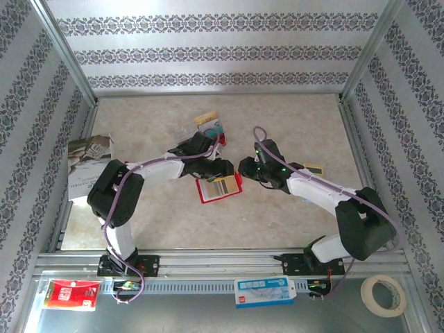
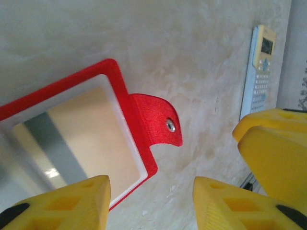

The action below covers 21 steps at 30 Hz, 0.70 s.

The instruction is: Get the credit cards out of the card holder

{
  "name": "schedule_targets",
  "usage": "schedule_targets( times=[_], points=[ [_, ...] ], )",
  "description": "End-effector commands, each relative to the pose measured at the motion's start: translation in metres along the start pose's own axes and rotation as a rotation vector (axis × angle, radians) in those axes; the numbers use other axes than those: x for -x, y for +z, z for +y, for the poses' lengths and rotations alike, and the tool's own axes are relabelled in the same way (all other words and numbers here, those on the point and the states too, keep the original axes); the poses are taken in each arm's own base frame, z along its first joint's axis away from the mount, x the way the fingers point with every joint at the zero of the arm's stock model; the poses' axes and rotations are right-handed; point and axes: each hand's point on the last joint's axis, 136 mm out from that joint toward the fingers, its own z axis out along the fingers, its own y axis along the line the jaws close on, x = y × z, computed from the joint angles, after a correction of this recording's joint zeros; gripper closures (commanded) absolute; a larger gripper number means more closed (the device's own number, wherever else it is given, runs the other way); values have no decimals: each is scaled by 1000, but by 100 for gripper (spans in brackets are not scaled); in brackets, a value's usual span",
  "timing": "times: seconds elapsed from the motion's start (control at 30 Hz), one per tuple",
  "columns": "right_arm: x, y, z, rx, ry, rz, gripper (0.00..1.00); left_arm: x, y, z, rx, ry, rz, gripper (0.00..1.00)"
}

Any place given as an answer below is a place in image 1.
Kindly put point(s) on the green card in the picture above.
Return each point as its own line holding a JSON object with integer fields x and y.
{"x": 221, "y": 131}

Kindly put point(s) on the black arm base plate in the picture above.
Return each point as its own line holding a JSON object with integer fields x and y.
{"x": 291, "y": 265}
{"x": 152, "y": 265}

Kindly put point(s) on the blue white packet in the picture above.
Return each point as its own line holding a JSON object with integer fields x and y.
{"x": 263, "y": 293}

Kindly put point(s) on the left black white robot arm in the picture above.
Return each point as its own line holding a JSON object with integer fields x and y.
{"x": 114, "y": 194}

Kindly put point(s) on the gold VIP card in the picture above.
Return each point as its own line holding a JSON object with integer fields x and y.
{"x": 205, "y": 118}

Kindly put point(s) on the grey striped card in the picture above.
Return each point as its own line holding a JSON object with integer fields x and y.
{"x": 222, "y": 190}

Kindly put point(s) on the aluminium frame post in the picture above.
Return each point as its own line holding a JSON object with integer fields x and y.
{"x": 64, "y": 52}
{"x": 371, "y": 52}

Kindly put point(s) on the small controller board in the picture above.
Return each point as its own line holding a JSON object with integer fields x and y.
{"x": 126, "y": 285}
{"x": 317, "y": 286}

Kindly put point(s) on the paperback book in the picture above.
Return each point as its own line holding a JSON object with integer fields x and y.
{"x": 86, "y": 156}

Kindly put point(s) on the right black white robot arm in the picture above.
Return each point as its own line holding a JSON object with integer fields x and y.
{"x": 364, "y": 225}

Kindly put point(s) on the masking tape roll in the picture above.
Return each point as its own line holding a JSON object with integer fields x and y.
{"x": 367, "y": 301}

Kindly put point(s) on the red card holder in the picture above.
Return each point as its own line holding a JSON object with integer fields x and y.
{"x": 201, "y": 197}

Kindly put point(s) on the clear acrylic card stand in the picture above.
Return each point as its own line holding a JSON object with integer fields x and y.
{"x": 184, "y": 133}

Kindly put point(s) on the aluminium frame rail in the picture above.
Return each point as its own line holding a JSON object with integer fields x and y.
{"x": 222, "y": 93}
{"x": 89, "y": 119}
{"x": 357, "y": 149}

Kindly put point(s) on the wide aluminium mounting rail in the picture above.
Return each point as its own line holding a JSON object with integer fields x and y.
{"x": 222, "y": 263}

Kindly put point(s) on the red gold packet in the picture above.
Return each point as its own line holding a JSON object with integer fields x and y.
{"x": 71, "y": 295}

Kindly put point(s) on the white VIP card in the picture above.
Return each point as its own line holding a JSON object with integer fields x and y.
{"x": 216, "y": 124}

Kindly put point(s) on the gold card with dark stripe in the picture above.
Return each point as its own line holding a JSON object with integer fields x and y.
{"x": 315, "y": 170}

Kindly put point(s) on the red card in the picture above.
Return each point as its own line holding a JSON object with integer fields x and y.
{"x": 223, "y": 140}

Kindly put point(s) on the sheet metal shelf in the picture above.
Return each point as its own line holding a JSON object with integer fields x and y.
{"x": 208, "y": 319}

